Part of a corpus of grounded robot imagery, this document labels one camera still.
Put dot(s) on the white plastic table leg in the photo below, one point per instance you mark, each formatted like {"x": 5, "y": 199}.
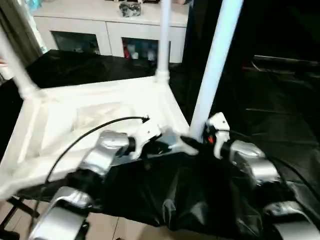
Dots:
{"x": 17, "y": 62}
{"x": 215, "y": 62}
{"x": 163, "y": 37}

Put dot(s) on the white plastic table top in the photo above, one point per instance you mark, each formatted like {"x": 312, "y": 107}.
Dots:
{"x": 75, "y": 112}

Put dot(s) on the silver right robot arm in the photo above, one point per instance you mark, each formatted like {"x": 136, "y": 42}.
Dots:
{"x": 255, "y": 160}

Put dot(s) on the dark glittery ornament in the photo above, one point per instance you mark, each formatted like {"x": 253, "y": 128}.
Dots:
{"x": 130, "y": 9}

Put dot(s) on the white sideboard cabinet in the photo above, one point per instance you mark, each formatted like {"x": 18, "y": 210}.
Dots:
{"x": 87, "y": 22}

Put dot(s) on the black folding stand frame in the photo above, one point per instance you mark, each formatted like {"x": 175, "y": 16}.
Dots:
{"x": 22, "y": 205}

